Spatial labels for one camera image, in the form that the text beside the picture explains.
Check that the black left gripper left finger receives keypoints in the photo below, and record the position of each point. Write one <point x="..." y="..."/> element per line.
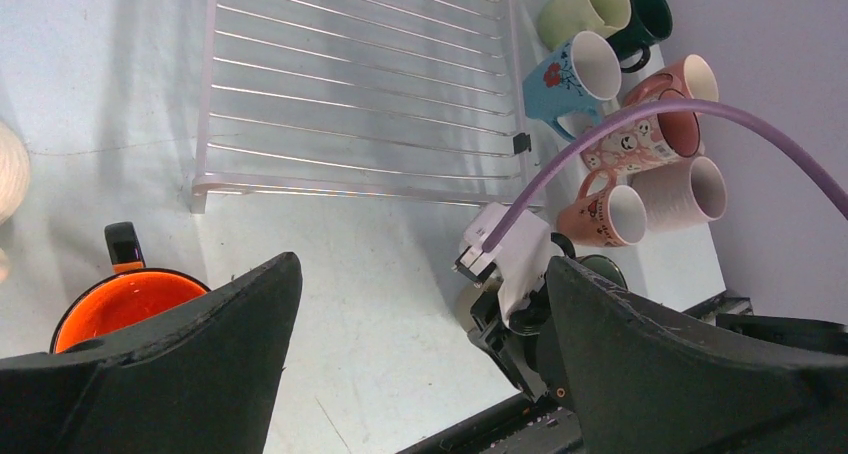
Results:
<point x="202" y="377"/>

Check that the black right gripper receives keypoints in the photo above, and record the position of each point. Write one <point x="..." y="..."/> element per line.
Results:
<point x="531" y="358"/>

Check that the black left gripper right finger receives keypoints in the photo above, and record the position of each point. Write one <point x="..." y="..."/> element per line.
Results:
<point x="648" y="379"/>

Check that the grey mug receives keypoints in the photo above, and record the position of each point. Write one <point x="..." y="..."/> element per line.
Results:
<point x="601" y="265"/>

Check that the orange mug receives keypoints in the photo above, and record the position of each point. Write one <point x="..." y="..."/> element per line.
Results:
<point x="132" y="294"/>

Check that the small terracotta cup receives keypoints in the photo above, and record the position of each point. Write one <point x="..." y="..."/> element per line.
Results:
<point x="605" y="213"/>

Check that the lilac mug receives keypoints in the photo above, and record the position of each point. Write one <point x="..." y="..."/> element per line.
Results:
<point x="681" y="195"/>

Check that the pink ghost pattern mug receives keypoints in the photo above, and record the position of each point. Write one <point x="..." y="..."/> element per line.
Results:
<point x="646" y="143"/>

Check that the light blue dotted mug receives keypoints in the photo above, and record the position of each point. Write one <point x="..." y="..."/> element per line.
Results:
<point x="577" y="77"/>

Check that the cream mug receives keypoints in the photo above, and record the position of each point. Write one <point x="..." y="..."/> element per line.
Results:
<point x="15" y="172"/>

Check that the salmon pink mug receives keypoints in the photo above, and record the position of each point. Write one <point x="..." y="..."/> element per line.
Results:
<point x="691" y="75"/>

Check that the light green mug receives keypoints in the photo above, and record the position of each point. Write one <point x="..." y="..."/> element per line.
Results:
<point x="560" y="20"/>

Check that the dark teal mug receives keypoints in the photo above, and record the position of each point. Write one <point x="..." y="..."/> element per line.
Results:
<point x="651" y="22"/>

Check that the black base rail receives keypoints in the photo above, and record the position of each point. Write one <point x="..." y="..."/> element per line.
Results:
<point x="517" y="426"/>

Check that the white wire dish rack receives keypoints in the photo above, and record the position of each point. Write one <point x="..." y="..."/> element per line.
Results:
<point x="397" y="99"/>

